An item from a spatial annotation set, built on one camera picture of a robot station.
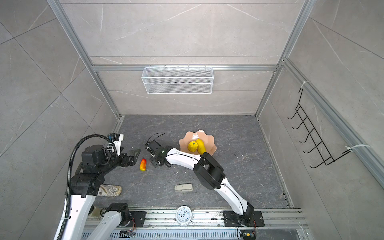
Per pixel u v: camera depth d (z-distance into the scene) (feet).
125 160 1.97
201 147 3.14
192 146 3.12
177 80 3.30
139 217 2.41
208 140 3.27
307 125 2.37
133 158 2.02
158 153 2.35
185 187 2.64
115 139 1.90
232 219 2.42
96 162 1.63
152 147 2.36
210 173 1.82
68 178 1.41
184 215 2.35
